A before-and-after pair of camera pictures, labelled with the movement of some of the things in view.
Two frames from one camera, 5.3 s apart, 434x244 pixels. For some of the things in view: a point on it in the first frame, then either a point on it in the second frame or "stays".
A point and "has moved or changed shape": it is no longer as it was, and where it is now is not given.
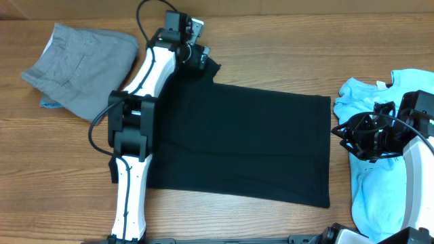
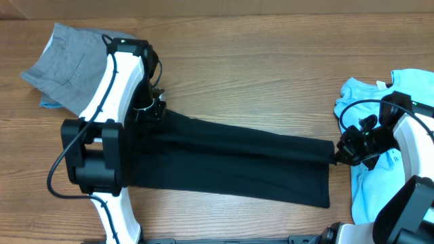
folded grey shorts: x=80 y=71 stays
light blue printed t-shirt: x=378 y=185 stays
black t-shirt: x=241 y=141 has moved or changed shape
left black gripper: x=199 y=56 -> x=148 y=120
